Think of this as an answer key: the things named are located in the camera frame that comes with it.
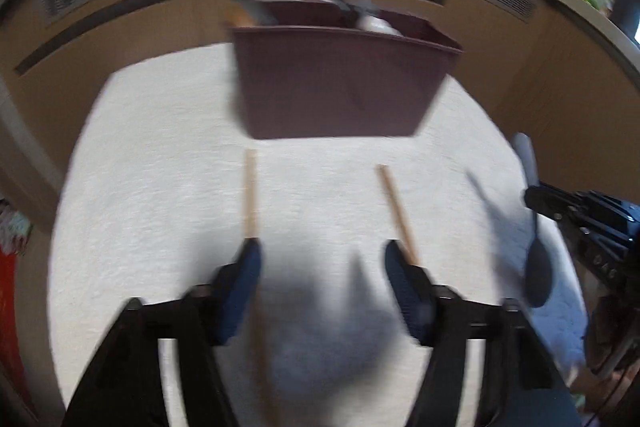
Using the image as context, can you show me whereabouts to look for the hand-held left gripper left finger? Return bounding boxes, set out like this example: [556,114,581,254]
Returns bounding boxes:
[64,238,264,427]

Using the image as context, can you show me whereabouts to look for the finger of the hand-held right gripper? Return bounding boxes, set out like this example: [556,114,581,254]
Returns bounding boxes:
[522,184,601,228]

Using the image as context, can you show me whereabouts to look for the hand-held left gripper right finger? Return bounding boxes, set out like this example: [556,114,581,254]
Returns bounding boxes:
[384,240,568,427]

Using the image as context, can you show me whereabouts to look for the grey rice paddle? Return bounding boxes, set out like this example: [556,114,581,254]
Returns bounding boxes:
[514,132,554,309]

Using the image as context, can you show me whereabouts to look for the wooden chopstick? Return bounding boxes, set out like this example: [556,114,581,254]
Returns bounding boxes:
[243,150,282,419]
[376,165,422,269]

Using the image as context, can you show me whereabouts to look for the brown plastic utensil container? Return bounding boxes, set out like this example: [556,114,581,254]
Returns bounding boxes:
[232,0,464,141]

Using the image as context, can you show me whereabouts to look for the white knitted tablecloth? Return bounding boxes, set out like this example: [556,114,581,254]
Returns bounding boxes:
[47,41,589,427]

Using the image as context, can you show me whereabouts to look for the red doormat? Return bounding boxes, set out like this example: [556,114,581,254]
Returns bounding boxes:
[0,247,27,410]

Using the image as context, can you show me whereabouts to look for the pile of slippers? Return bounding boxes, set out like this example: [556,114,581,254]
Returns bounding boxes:
[0,201,34,254]

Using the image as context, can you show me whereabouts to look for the beige kitchen counter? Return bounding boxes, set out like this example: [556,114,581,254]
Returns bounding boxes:
[0,0,640,218]

